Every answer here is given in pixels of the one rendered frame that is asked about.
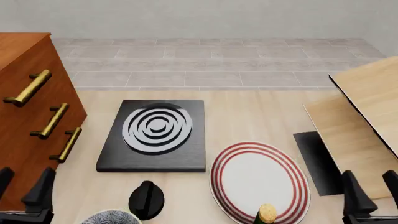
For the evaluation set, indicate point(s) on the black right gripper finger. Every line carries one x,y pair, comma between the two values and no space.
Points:
356,200
393,186

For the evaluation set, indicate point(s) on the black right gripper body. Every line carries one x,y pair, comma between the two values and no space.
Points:
370,220

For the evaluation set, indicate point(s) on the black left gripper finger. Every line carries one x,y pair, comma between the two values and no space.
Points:
40,196
4,179

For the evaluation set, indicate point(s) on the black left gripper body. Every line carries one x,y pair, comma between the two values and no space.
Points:
28,218

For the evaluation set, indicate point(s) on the wine bottle with cork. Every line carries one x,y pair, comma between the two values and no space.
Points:
267,213

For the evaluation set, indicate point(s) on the wooden cabinet with drawers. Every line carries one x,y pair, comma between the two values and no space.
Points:
21,56

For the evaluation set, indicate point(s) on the blue patterned bowl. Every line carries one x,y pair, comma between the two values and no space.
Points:
109,218

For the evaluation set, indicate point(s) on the white plate with red rings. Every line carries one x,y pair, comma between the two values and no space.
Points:
258,175

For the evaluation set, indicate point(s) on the round black stove knob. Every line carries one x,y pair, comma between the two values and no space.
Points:
146,203

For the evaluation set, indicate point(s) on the flat black stove plate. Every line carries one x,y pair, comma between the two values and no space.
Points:
174,158

